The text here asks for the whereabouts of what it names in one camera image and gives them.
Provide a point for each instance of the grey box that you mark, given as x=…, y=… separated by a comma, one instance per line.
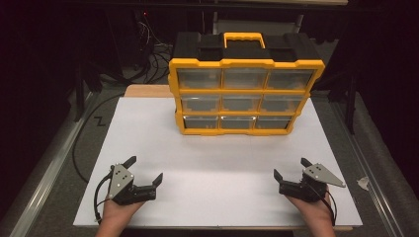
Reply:
x=257, y=25

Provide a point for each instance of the person's right hand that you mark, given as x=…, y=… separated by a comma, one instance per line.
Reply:
x=314, y=212

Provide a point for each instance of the dark metal stand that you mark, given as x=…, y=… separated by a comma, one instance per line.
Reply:
x=80, y=95
x=351, y=105

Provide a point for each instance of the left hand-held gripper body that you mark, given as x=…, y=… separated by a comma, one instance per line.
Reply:
x=120, y=179

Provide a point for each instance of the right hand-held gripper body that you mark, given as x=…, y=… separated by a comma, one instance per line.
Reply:
x=309, y=187

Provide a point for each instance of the white tape scrap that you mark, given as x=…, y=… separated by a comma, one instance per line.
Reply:
x=363, y=183

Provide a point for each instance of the metal floor rail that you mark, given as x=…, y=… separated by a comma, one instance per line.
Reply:
x=49, y=171
x=365, y=171

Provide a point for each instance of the yellow black drawer organizer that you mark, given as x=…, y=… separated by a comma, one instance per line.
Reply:
x=243, y=62

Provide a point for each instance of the set of clear plastic drawers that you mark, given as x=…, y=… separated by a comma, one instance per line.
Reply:
x=243, y=78

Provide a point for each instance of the person's left hand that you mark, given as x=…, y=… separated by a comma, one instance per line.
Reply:
x=117, y=214

